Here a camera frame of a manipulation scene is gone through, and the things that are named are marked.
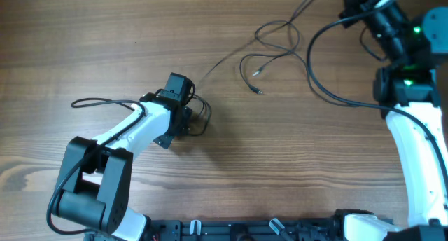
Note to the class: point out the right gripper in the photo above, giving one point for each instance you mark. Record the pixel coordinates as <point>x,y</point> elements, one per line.
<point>355,7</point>

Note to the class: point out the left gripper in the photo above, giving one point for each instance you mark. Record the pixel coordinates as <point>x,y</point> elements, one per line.
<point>164,141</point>

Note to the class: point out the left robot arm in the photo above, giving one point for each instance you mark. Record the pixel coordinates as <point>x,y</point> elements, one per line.
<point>93,186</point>

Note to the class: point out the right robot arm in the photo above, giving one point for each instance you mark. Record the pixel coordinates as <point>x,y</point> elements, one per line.
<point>407,91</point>

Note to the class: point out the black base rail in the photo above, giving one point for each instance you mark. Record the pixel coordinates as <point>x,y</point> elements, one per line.
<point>303,229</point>

